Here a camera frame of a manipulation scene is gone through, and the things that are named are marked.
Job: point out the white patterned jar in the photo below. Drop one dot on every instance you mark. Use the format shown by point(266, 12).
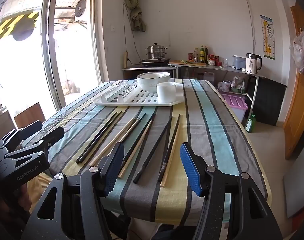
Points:
point(211, 62)

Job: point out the white paper bag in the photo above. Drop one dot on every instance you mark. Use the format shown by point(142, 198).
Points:
point(238, 82)

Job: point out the grey panel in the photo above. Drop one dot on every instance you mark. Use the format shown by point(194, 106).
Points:
point(299, 180)

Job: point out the hanging plastic bags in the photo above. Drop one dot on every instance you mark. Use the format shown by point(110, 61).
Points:
point(300, 50)

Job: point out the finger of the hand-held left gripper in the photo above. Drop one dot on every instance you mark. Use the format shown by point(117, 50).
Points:
point(34, 126)
point(55, 132)

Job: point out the green onion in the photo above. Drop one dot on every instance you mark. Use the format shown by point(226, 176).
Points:
point(183, 61)

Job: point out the pink lid storage bin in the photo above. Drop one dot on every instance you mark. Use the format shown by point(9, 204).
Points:
point(233, 101)

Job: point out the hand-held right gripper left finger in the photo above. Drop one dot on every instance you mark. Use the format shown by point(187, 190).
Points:
point(115, 165)

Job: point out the giraffe wall poster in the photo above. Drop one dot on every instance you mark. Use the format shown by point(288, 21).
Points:
point(268, 37)

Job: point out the stainless steel steamer pot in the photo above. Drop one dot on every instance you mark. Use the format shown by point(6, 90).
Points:
point(155, 52)

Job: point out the white plastic tub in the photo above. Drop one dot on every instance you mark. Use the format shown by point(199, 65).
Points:
point(227, 83)

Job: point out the glass tumbler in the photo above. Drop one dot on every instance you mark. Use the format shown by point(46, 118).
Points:
point(226, 63)

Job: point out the wooden cutting board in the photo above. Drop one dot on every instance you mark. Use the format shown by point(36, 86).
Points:
point(192, 64)

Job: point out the steel counter shelf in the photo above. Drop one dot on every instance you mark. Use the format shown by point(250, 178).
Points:
point(227, 68)

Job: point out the clear jerry can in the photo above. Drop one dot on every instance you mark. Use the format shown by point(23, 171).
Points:
point(210, 76)

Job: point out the green bowl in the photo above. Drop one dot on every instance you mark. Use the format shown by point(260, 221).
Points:
point(238, 90)

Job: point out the white electric kettle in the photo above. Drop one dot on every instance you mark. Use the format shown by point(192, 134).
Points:
point(252, 65)

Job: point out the dark glass sauce bottle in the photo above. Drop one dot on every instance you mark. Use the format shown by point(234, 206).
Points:
point(206, 55)

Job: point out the wooden door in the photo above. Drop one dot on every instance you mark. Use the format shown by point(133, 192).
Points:
point(299, 105)

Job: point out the black induction cooker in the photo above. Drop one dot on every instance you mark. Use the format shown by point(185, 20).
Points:
point(154, 62)

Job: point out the black board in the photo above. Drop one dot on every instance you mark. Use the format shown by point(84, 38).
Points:
point(269, 100)

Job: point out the clear bottle yellow cap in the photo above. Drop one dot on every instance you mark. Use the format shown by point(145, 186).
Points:
point(196, 56)

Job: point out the white cup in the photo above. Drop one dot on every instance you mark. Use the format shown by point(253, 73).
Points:
point(165, 93)

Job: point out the green glass bottle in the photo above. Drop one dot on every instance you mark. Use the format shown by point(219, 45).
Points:
point(202, 56)

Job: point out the white lidded plastic container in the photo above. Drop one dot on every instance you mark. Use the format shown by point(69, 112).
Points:
point(239, 62)

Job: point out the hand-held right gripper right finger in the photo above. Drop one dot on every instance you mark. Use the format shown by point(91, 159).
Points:
point(189, 170)

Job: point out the beige power strip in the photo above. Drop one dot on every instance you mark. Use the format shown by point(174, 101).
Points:
point(125, 60)

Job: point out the white ceramic bowl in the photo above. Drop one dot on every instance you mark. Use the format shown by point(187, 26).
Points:
point(147, 86)
point(152, 75)

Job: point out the crumpled plastic bag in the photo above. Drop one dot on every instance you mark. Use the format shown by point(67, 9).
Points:
point(222, 87)

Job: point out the striped tablecloth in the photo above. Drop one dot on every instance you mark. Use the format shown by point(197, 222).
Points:
point(212, 130)

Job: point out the wooden chair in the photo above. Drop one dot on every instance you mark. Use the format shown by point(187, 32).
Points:
point(29, 116)

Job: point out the yellow black striped sign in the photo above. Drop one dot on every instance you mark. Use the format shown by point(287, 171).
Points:
point(7, 27)

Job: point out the green plastic bottle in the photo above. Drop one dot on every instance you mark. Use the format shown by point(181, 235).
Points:
point(250, 125)

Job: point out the outdoor air conditioner unit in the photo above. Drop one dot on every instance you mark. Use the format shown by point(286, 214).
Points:
point(80, 8)

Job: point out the olive tied curtain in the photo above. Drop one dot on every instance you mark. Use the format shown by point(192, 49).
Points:
point(137, 17)

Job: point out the red cap spice jar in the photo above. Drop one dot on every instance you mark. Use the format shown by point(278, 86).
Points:
point(190, 57)

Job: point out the white plastic dish rack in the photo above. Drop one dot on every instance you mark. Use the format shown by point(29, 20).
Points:
point(147, 98)

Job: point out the sliding glass door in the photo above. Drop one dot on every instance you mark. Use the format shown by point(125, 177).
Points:
point(47, 55)

